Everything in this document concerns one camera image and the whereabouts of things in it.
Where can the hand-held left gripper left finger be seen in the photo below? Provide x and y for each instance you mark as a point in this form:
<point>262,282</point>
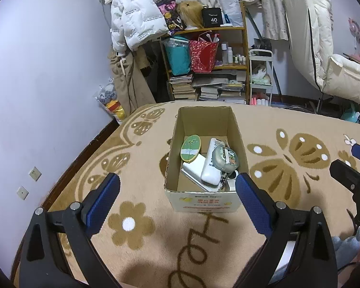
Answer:
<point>103,204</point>

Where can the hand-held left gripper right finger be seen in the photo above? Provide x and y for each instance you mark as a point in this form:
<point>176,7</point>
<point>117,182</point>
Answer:
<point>253,207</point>

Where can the white tube bottle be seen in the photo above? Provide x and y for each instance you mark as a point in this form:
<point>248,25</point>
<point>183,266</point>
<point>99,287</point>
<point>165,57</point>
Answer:
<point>210,168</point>

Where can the silver white case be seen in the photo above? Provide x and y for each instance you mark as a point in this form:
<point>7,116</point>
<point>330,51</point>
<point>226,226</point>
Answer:
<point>192,178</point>

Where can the green oval case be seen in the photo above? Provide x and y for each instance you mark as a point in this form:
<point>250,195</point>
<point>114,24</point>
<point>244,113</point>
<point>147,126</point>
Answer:
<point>191,147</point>

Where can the cardboard box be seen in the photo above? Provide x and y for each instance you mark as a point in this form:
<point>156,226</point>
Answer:
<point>204,120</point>

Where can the beige butterfly printed blanket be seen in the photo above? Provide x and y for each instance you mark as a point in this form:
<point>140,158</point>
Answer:
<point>138,186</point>

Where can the light blue cloth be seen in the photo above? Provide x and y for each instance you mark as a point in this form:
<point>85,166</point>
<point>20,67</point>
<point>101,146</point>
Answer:
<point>345,243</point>

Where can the bag of plush toys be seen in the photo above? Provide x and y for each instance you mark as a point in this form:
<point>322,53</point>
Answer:
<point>112,105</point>

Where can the pink desk fan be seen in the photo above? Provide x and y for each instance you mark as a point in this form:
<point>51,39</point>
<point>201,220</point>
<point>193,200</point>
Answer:
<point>354,30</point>

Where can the green tissue pack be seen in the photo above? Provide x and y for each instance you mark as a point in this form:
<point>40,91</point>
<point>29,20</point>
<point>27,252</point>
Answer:
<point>261,81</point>

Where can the beige coat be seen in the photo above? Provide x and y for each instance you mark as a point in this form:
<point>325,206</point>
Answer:
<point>129,81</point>

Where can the white padded chair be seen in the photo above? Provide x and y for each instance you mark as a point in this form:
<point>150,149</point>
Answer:
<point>318,30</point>

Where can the stack of books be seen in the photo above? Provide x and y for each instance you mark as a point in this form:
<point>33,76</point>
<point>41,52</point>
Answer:
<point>181,88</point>

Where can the white trolley cart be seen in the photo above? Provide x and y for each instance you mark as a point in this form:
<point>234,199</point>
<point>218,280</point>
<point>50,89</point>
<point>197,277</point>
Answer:
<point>261,53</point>

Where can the row of small bottles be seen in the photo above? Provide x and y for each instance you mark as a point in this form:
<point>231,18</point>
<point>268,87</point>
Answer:
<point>223,52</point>

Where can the red gift bag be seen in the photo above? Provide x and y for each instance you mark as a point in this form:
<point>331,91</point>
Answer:
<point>202,57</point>

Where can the teal bag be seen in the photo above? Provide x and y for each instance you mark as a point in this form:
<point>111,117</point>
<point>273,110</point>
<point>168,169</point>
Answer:
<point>177,58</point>

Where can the beige curtain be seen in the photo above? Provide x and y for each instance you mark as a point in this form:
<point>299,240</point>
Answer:
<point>273,6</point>

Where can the wooden shelf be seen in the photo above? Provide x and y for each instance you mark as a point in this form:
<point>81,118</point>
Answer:
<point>210,30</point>

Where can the black box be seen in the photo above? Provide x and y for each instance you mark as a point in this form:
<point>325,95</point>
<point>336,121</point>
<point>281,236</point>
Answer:
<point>212,18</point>

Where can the white puffer jacket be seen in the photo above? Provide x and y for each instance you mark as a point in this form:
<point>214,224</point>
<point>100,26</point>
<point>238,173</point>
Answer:
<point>135,12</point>

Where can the white plastic bag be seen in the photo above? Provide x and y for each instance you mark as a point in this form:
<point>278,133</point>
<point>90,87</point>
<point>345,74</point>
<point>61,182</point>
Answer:
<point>229,6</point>

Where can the pink black printed bag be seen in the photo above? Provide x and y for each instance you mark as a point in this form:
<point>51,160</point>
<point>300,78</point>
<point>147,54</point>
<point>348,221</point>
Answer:
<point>169,12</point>

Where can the blond wig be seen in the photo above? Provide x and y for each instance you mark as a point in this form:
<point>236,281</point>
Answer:
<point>190,13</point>

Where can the wall socket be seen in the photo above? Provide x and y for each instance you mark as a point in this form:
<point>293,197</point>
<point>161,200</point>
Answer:
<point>35,173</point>
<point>22,192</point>

